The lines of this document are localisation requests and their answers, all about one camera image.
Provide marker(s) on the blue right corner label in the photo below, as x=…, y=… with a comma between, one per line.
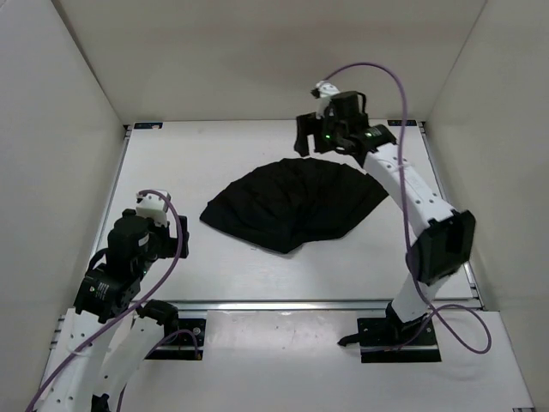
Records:
x=398, y=123

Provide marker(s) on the black pleated skirt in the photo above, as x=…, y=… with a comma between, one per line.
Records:
x=285, y=204

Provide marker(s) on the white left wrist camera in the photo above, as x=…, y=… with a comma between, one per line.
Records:
x=154, y=207

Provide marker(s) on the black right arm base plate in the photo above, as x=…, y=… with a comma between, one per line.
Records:
x=378, y=346

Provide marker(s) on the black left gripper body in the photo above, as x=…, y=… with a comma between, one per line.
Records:
x=165, y=239

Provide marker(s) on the blue corner label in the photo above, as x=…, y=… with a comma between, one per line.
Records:
x=147, y=125
x=398, y=123

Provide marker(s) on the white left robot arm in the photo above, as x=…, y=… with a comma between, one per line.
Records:
x=112, y=332

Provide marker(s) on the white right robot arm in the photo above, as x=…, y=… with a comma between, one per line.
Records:
x=443, y=235

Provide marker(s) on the blue left corner label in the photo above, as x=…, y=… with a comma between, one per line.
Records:
x=147, y=125

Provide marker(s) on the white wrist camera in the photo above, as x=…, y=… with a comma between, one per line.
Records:
x=323, y=92
x=154, y=207

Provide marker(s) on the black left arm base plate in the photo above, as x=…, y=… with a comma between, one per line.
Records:
x=184, y=342

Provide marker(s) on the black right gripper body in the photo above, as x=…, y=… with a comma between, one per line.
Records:
x=333, y=133

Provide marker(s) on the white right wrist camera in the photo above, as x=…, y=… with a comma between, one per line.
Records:
x=323, y=92

